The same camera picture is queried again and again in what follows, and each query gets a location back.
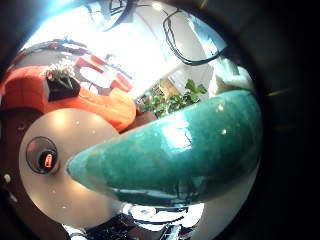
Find bouquet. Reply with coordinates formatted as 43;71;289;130
64;89;264;208

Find green leafy plant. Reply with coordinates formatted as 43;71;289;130
137;78;208;120

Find orange armchair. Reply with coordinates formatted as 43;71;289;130
109;72;134;94
74;54;108;73

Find orange curved sofa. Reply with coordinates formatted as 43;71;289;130
0;64;138;133

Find white round side table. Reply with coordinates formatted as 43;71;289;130
79;65;112;90

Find flowers in black box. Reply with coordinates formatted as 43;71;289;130
42;59;82;103

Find black hanging cable loop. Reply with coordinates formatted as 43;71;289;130
161;9;232;67

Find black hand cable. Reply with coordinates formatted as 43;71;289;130
85;0;136;32

